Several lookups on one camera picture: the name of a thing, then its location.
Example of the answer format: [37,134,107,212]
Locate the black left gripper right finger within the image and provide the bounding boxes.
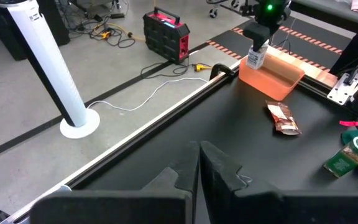
[200,141,358,224]

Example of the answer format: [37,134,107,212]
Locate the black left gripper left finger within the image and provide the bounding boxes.
[29,141,200,224]

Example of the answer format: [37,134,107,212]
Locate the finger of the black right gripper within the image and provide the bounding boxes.
[242,21,273,52]

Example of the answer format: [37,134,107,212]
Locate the white spice jar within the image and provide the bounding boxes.
[246,43,269,70]

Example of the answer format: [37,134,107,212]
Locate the black hazard striped floor mat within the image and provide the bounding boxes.
[206,17,354,73]

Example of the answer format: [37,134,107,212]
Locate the black chair base with caster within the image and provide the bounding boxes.
[206,0,260,19]

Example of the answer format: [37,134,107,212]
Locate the orange plastic bin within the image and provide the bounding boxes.
[238,52,306,102]

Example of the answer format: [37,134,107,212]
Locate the light wooden base board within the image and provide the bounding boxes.
[265,45,339,88]

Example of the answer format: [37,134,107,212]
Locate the yellow plug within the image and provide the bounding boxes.
[193,63,213,73]

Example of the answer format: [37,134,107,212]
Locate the grey side table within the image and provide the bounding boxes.
[290,0,358,75]

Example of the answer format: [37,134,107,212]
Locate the red black power station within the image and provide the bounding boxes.
[142,6,191,65]

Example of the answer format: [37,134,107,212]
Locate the white tower fan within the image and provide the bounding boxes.
[0,0,101,140]

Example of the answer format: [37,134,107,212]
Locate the black table frame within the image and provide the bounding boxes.
[0,60,358,224]

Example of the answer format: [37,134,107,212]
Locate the white floor cable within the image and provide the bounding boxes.
[87,77,209,112]

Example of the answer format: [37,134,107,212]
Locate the black power station cable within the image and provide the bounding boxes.
[140,57,196,79]

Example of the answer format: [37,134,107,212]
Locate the yellow floor cable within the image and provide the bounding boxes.
[93,22,146,42]

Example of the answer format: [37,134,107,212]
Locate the tangled black floor cables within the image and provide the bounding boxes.
[54,0,136,49]

